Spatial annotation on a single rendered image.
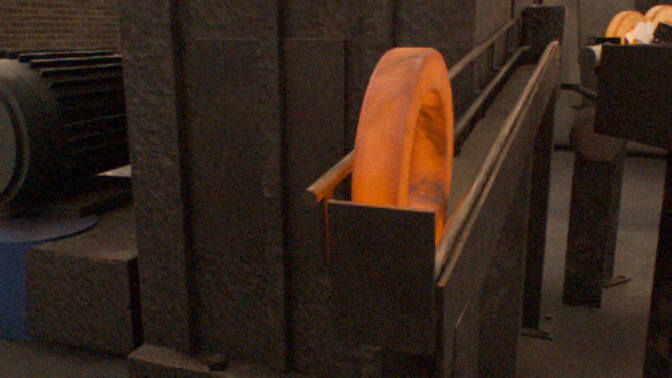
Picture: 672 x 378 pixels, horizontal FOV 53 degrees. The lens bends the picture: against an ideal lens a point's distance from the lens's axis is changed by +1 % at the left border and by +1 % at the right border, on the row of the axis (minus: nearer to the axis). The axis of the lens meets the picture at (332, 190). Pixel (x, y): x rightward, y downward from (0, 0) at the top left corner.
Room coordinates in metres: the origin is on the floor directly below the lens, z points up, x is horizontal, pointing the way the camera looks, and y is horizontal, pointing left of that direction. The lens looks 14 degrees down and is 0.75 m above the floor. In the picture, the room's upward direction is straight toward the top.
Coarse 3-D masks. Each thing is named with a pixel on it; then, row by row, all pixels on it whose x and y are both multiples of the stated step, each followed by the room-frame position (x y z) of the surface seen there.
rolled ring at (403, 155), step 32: (384, 64) 0.48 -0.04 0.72; (416, 64) 0.47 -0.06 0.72; (384, 96) 0.45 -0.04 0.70; (416, 96) 0.46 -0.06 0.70; (448, 96) 0.57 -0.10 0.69; (384, 128) 0.44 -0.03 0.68; (416, 128) 0.57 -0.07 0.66; (448, 128) 0.57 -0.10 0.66; (384, 160) 0.43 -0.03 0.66; (416, 160) 0.57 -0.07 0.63; (448, 160) 0.58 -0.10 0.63; (352, 192) 0.43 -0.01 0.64; (384, 192) 0.43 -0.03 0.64; (416, 192) 0.57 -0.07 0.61; (448, 192) 0.58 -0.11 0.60
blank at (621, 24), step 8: (616, 16) 1.90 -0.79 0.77; (624, 16) 1.88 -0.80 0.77; (632, 16) 1.90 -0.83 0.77; (640, 16) 1.92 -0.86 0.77; (616, 24) 1.88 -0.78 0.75; (624, 24) 1.88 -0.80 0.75; (632, 24) 1.90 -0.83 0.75; (608, 32) 1.88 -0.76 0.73; (616, 32) 1.87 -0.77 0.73; (624, 32) 1.88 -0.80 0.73; (632, 32) 1.93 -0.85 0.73
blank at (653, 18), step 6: (660, 6) 1.99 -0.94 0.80; (666, 6) 1.99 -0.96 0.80; (648, 12) 1.99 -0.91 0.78; (654, 12) 1.97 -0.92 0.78; (660, 12) 1.97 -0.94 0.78; (666, 12) 1.99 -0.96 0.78; (648, 18) 1.97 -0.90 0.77; (654, 18) 1.96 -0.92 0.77; (660, 18) 1.98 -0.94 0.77; (666, 18) 1.99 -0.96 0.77; (654, 24) 1.96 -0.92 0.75
